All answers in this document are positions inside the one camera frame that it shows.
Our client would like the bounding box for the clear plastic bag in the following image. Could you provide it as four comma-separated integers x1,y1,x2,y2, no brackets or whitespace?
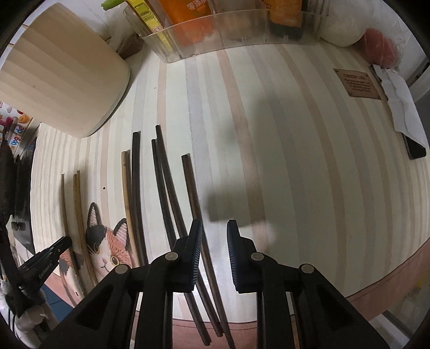
317,0,415,68

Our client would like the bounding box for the black induction cooker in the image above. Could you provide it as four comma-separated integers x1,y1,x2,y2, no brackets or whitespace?
15,137,37,254

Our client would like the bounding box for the black smartphone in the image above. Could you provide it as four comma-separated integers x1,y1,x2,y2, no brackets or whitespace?
370,64,427,161

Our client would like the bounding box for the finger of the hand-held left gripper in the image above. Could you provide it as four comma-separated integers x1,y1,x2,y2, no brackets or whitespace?
32,237,73,269

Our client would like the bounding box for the bamboo chopstick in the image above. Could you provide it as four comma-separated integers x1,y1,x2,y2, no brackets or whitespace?
73,174,94,294
76,172,99,292
125,151,142,267
121,152,139,267

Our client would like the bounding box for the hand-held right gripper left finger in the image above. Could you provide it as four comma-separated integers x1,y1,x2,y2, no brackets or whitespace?
40,219,204,349

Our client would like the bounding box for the white tissue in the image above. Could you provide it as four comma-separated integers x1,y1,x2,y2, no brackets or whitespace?
373,64,427,148

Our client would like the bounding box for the dark bottle with orange label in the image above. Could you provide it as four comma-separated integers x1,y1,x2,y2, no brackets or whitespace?
267,0,304,37

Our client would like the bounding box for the blue cabinet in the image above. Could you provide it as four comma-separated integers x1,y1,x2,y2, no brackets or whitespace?
44,285,84,323

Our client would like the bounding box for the cream utensil holder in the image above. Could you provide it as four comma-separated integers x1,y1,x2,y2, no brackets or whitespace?
0,3,131,138

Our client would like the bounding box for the dark wooden chopstick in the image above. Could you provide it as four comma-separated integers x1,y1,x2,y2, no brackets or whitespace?
155,125,224,338
151,139,212,346
132,132,149,267
181,154,236,349

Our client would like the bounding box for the yellow box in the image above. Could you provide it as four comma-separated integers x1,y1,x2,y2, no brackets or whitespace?
127,0,175,63

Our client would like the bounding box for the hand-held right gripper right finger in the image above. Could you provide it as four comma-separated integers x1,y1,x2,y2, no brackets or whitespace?
226,220,390,349

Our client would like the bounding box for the clear plastic organizer tray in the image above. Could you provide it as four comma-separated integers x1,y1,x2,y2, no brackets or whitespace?
124,0,331,64

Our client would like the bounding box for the red tomato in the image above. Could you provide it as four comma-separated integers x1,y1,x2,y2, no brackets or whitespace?
364,28,400,67

